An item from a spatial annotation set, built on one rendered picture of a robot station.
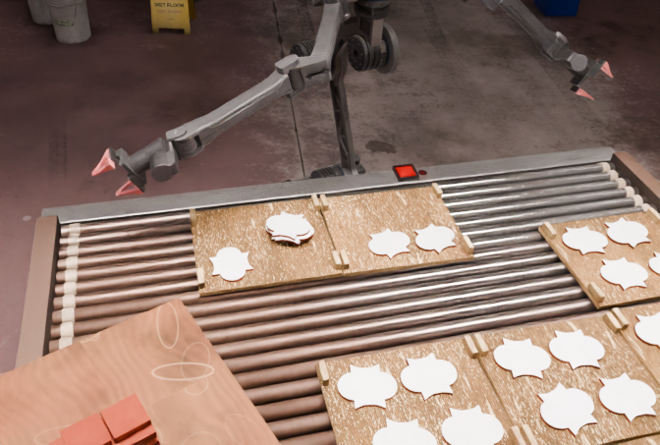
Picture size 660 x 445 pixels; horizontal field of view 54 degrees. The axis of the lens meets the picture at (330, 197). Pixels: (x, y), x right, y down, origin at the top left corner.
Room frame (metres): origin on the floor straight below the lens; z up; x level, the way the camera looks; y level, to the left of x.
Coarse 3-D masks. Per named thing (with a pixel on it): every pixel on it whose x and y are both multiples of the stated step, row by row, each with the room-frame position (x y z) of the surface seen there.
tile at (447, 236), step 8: (432, 224) 1.55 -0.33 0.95; (416, 232) 1.51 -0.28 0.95; (424, 232) 1.51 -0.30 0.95; (432, 232) 1.51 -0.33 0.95; (440, 232) 1.52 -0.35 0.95; (448, 232) 1.52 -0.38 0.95; (416, 240) 1.47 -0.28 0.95; (424, 240) 1.47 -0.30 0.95; (432, 240) 1.48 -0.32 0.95; (440, 240) 1.48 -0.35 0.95; (448, 240) 1.48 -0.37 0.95; (424, 248) 1.44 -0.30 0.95; (432, 248) 1.44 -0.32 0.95; (440, 248) 1.44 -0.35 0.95
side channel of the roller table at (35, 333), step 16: (48, 224) 1.42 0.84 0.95; (48, 240) 1.35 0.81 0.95; (32, 256) 1.28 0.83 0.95; (48, 256) 1.29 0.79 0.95; (32, 272) 1.22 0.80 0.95; (48, 272) 1.23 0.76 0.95; (32, 288) 1.16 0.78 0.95; (48, 288) 1.17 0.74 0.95; (32, 304) 1.11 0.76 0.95; (48, 304) 1.12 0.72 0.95; (32, 320) 1.06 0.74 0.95; (48, 320) 1.08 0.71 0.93; (32, 336) 1.01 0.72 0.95; (48, 336) 1.04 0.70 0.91; (32, 352) 0.96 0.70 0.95; (48, 352) 1.00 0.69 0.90
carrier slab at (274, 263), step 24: (216, 216) 1.53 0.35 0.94; (240, 216) 1.53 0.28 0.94; (264, 216) 1.54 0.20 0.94; (312, 216) 1.56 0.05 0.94; (192, 240) 1.41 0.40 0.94; (216, 240) 1.42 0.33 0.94; (240, 240) 1.43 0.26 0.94; (264, 240) 1.43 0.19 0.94; (312, 240) 1.45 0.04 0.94; (264, 264) 1.33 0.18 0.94; (288, 264) 1.34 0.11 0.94; (312, 264) 1.34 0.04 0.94; (216, 288) 1.22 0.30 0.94; (240, 288) 1.23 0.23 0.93
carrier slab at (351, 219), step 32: (384, 192) 1.71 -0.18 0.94; (416, 192) 1.73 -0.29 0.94; (352, 224) 1.53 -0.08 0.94; (384, 224) 1.55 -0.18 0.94; (416, 224) 1.56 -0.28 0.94; (448, 224) 1.57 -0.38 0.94; (352, 256) 1.39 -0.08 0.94; (384, 256) 1.40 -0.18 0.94; (416, 256) 1.41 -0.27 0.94; (448, 256) 1.42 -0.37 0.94
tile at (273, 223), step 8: (272, 216) 1.50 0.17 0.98; (280, 216) 1.50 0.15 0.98; (288, 216) 1.50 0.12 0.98; (296, 216) 1.51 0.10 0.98; (272, 224) 1.46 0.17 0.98; (280, 224) 1.47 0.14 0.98; (288, 224) 1.47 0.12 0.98; (296, 224) 1.47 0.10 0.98; (304, 224) 1.47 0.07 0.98; (280, 232) 1.43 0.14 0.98; (288, 232) 1.43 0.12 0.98; (296, 232) 1.44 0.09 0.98; (304, 232) 1.44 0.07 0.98
